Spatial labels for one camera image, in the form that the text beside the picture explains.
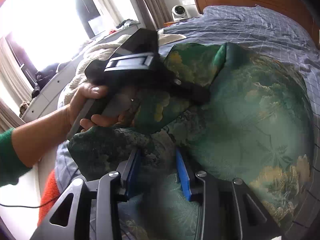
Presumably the green floral silk garment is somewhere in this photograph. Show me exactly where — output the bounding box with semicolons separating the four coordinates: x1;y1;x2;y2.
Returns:
68;43;319;239

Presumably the left forearm green sleeve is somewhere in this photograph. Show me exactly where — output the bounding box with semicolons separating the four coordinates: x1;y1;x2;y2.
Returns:
1;105;72;186

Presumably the person's left hand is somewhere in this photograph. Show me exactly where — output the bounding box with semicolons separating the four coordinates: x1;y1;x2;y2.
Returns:
68;83;137;135

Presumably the orange red blanket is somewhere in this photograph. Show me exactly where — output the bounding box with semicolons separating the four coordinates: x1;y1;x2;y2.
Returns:
37;170;60;226

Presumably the white low cabinet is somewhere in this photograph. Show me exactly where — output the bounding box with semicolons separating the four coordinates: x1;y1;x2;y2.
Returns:
22;24;140;122

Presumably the blue checked bed cover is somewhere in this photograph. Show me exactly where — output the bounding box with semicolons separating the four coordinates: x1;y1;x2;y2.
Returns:
54;6;319;228

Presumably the black cable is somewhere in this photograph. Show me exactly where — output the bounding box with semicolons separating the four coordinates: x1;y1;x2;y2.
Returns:
0;197;58;209

